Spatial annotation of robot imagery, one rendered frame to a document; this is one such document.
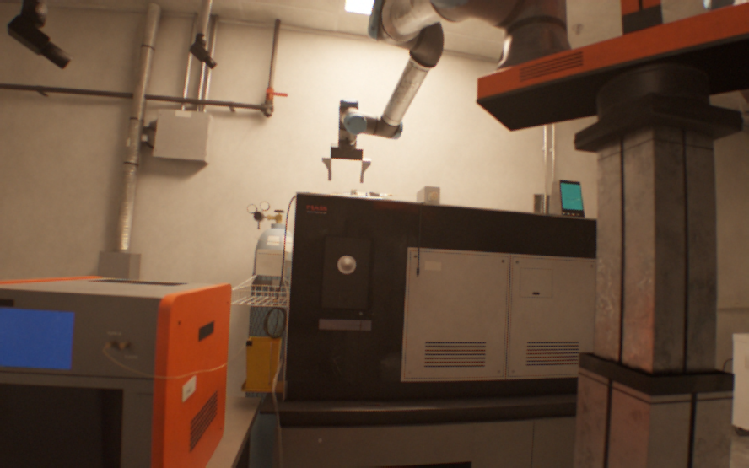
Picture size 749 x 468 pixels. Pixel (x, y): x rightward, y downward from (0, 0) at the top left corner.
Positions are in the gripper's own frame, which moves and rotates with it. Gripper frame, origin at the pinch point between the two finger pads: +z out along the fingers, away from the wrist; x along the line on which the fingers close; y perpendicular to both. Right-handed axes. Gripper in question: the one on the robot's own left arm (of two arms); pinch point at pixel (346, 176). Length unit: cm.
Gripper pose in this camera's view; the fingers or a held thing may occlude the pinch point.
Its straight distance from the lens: 155.5
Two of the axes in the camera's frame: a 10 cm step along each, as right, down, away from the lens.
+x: -9.9, -0.6, -0.9
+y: -0.4, -5.4, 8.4
